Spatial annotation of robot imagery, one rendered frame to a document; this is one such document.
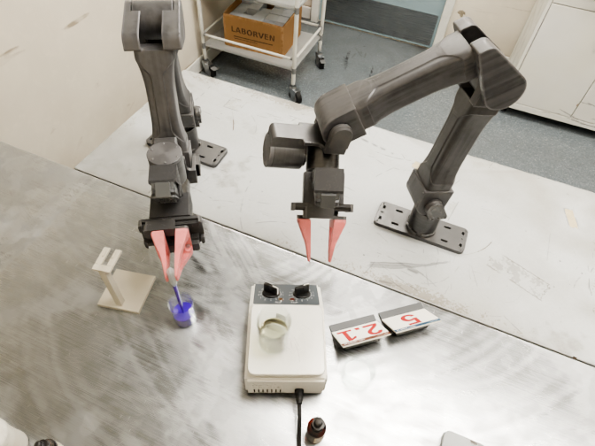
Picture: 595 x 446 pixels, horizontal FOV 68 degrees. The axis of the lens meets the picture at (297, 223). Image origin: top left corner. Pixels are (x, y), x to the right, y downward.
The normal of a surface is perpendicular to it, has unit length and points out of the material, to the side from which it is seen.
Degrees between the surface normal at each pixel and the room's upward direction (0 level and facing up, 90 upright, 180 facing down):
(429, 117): 0
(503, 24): 90
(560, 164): 0
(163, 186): 37
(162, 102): 72
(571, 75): 90
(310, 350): 0
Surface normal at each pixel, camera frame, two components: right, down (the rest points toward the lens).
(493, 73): 0.17, 0.77
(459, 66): -0.07, 0.81
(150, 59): 0.15, 0.54
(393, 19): -0.39, 0.70
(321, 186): 0.05, 0.02
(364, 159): 0.05, -0.63
